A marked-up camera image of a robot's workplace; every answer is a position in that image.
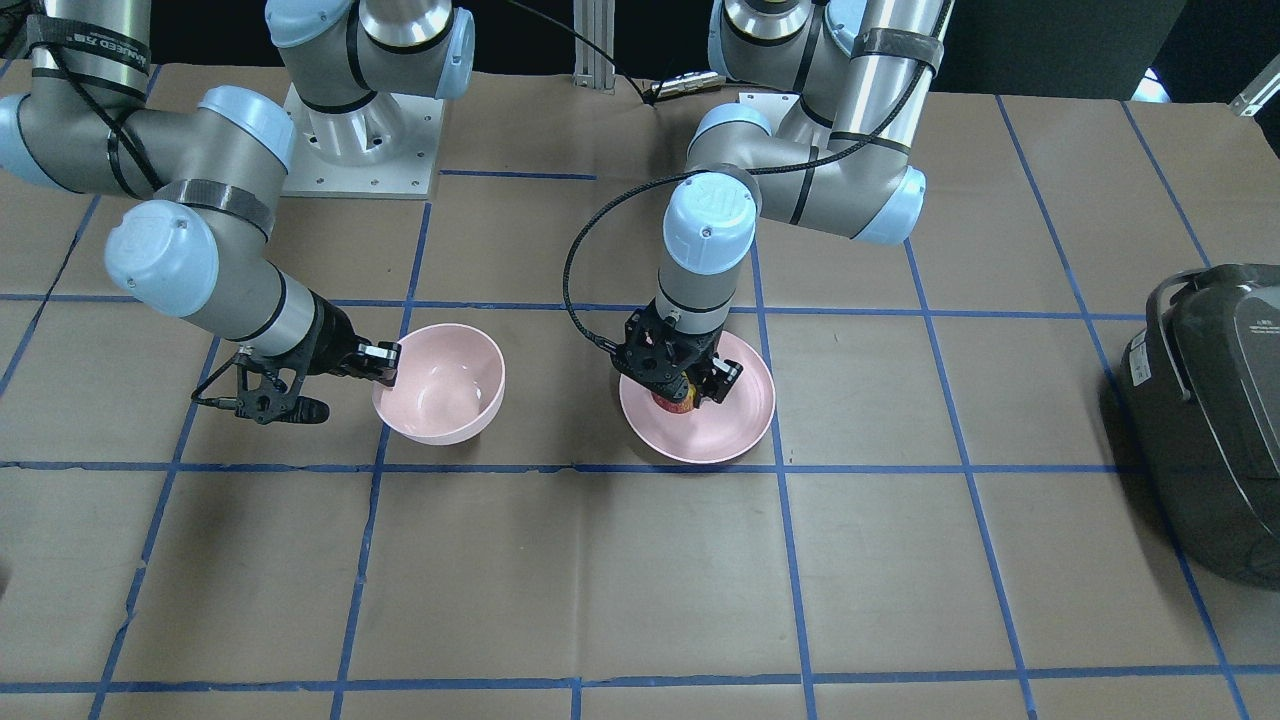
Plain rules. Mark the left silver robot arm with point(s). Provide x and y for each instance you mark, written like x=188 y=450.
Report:
x=837 y=162

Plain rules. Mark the dark grey rice cooker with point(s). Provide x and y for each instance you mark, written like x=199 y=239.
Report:
x=1202 y=384

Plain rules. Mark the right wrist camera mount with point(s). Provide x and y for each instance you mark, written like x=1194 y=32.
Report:
x=268 y=389

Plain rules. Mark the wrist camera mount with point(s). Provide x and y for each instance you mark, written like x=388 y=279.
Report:
x=268 y=389
x=645 y=353

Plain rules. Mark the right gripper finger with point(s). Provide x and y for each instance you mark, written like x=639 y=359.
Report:
x=378 y=363

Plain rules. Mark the pink bowl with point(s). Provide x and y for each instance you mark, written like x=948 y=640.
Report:
x=451 y=381

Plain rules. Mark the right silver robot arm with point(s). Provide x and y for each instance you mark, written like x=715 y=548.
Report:
x=207 y=182

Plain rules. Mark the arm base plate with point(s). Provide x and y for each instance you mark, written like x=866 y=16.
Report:
x=388 y=149
x=773 y=107

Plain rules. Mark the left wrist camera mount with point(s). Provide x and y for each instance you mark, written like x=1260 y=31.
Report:
x=645 y=353

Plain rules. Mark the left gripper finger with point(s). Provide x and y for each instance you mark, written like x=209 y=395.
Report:
x=717 y=378

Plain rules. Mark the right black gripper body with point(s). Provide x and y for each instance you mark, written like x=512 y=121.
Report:
x=329 y=343

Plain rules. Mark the red yellow apple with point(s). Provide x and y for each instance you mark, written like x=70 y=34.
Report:
x=683 y=405

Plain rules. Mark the pink plate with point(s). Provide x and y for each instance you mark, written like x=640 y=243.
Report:
x=713 y=432

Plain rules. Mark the aluminium frame post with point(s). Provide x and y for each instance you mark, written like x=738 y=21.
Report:
x=593 y=67

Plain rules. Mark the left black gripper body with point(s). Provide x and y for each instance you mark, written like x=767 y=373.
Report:
x=723 y=377

